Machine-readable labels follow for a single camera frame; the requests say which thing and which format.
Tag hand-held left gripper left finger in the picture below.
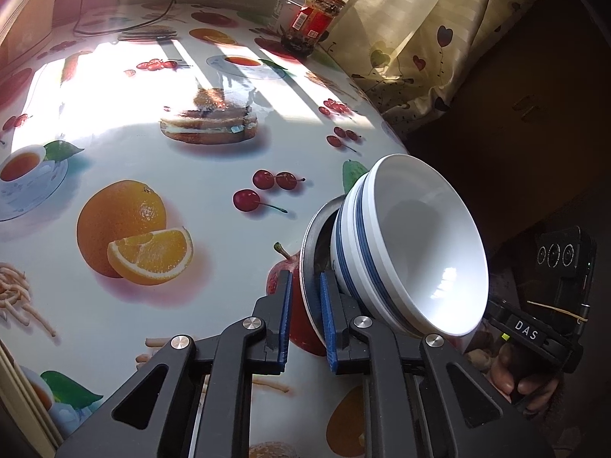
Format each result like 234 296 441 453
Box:
55 269 293 458

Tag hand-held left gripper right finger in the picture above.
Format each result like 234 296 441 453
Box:
319 271 557 458

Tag stainless steel bowl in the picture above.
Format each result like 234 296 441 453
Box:
300 193 364 350

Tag white bowl blue stripes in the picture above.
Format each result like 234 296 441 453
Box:
331 167 417 340
363 153 490 337

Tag beige speckled plate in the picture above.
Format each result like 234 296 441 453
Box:
0 338 64 452
0 358 55 458

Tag person's right hand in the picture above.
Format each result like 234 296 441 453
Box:
465 336 565 421

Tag red label sauce jar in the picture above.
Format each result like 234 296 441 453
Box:
281 0 345 56

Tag beige heart print curtain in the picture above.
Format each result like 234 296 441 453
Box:
317 0 566 127

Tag black power cable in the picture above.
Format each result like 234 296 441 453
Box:
73 0 178 37

